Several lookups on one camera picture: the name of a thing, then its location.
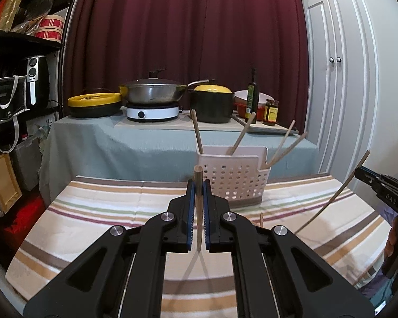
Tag white induction cooker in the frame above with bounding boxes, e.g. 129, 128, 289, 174
126, 105, 179, 122

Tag white perforated utensil holder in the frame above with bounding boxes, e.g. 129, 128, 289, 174
197, 146, 271, 207

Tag grey blue tablecloth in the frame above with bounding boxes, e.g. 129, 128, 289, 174
39, 113, 319, 205

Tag red container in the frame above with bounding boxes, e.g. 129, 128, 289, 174
233, 103, 266, 121

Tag person right hand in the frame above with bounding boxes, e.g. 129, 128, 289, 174
382, 217, 398, 272

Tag yellow lid electric cooker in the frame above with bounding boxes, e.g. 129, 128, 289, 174
67, 92, 122, 118

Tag black pot yellow lid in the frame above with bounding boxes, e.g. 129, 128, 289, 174
190, 84, 233, 123

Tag black air fryer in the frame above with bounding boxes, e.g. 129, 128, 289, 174
25, 56, 49, 111

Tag steel wok with lid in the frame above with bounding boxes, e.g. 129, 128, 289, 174
119, 68, 211, 105

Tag white bowl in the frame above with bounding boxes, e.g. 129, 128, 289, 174
233, 90, 275, 107

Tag dark red curtain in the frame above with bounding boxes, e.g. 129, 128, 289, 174
62, 0, 308, 131

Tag white wardrobe doors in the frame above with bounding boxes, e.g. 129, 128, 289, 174
305, 0, 378, 182

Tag red striped round box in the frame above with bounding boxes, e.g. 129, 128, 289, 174
34, 14, 64, 42

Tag dark olive oil bottle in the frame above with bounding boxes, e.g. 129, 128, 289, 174
245, 68, 259, 121

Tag black white tote bag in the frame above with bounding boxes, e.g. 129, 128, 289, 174
0, 76, 28, 154

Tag wooden chopstick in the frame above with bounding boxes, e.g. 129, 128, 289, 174
226, 112, 256, 156
263, 132, 308, 169
294, 149, 371, 235
190, 109, 203, 154
267, 119, 295, 167
259, 213, 264, 228
193, 165, 203, 253

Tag sauce jar yellow label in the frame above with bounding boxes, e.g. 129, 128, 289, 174
263, 99, 279, 126

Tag black storage shelf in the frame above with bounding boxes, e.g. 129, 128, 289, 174
0, 0, 75, 239

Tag grey cutting board tray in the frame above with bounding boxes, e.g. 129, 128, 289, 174
231, 114, 298, 135

